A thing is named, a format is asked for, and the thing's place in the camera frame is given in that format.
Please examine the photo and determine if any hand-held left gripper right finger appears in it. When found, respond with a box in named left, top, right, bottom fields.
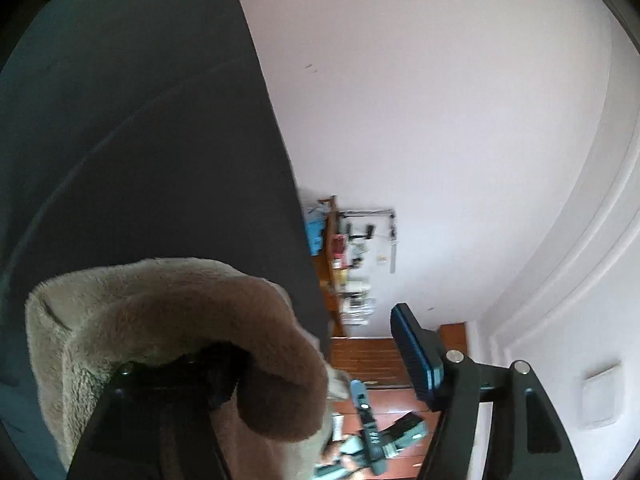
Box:
left=390, top=302, right=583, bottom=480

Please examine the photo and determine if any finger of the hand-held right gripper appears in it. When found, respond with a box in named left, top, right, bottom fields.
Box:
left=349, top=379, right=390, bottom=476

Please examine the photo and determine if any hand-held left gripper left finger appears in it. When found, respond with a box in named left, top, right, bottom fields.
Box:
left=66, top=345, right=251, bottom=480

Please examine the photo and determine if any beige fluffy towel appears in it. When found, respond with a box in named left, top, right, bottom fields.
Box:
left=25, top=257, right=351, bottom=480

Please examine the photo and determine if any brown wooden door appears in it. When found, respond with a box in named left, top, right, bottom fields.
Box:
left=330, top=322, right=468, bottom=391

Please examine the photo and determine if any blue bag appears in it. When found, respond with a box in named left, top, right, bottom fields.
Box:
left=306, top=217, right=325, bottom=256

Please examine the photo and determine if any brown wooden desk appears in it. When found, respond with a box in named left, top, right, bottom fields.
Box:
left=320, top=195, right=351, bottom=338

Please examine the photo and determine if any black bed cover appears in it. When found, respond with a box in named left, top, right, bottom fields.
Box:
left=0, top=0, right=333, bottom=480

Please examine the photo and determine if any dark teal quilt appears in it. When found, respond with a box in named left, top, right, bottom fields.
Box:
left=0, top=0, right=241, bottom=281

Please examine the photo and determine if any white wall switch plate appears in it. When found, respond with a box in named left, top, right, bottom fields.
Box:
left=582, top=362, right=626, bottom=431

